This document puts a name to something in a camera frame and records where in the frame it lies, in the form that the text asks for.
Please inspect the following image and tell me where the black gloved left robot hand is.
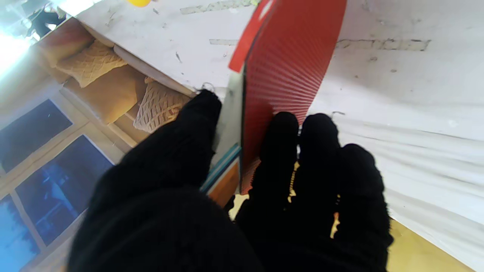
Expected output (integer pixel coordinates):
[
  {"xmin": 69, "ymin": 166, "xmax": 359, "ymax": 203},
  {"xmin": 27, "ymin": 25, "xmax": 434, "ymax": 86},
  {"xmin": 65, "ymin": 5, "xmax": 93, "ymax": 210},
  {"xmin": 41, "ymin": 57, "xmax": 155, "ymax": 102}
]
[{"xmin": 68, "ymin": 90, "xmax": 394, "ymax": 272}]

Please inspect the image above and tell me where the ping pong bat orange handle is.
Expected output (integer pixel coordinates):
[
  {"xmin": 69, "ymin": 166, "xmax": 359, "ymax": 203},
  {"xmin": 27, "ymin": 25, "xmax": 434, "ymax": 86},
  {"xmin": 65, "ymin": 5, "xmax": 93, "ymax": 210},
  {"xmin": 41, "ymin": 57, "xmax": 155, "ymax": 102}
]
[{"xmin": 200, "ymin": 0, "xmax": 347, "ymax": 208}]

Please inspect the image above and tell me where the printed living room backdrop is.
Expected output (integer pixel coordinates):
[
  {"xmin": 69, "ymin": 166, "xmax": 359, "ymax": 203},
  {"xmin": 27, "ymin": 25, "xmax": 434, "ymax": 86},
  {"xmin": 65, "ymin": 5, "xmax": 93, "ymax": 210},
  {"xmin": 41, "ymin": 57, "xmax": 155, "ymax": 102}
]
[{"xmin": 0, "ymin": 17, "xmax": 227, "ymax": 272}]

